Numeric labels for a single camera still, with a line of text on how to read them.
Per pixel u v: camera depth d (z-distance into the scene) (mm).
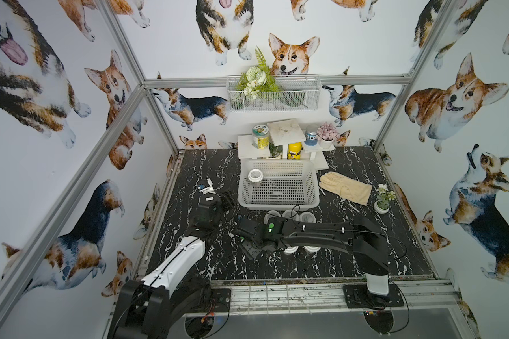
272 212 890
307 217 879
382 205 926
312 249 788
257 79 783
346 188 1038
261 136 970
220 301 735
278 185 1065
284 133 977
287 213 892
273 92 840
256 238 602
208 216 635
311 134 977
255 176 1007
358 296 741
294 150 1091
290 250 785
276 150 1099
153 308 392
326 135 929
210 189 748
